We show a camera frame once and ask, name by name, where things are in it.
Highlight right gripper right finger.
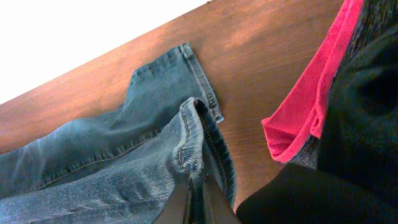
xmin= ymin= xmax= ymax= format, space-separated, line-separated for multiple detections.
xmin=203 ymin=175 xmax=241 ymax=224

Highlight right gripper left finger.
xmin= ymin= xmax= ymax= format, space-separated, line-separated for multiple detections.
xmin=153 ymin=179 xmax=192 ymax=224

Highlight blue denim jeans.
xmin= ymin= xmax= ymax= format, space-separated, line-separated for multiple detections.
xmin=1 ymin=44 xmax=237 ymax=223

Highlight black garment with red trim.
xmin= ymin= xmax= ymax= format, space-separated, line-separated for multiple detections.
xmin=236 ymin=1 xmax=397 ymax=223

